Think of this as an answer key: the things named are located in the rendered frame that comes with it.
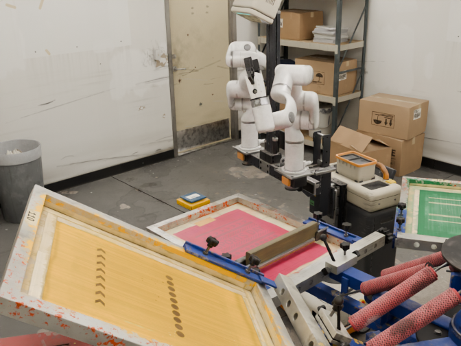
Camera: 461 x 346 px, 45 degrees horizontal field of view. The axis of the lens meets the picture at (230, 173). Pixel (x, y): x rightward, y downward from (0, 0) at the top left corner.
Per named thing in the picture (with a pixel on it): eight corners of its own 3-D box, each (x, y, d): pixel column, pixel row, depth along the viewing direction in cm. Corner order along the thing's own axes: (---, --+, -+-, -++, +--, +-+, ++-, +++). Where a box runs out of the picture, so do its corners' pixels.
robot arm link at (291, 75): (282, 73, 259) (315, 75, 255) (275, 108, 247) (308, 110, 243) (279, 47, 246) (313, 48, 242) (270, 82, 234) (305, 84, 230)
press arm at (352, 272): (328, 277, 214) (329, 266, 212) (339, 272, 218) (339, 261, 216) (366, 296, 202) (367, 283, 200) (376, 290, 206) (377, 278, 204)
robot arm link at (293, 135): (285, 137, 284) (285, 106, 278) (311, 139, 280) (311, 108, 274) (280, 143, 275) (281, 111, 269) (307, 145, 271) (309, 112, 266)
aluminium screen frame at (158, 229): (146, 234, 261) (145, 227, 259) (238, 199, 297) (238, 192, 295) (265, 304, 205) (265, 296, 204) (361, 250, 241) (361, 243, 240)
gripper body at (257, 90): (247, 103, 217) (241, 75, 217) (254, 104, 227) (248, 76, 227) (265, 99, 215) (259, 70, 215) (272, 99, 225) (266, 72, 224)
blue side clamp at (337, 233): (302, 233, 261) (302, 220, 258) (309, 230, 264) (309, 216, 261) (355, 256, 239) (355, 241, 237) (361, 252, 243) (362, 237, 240)
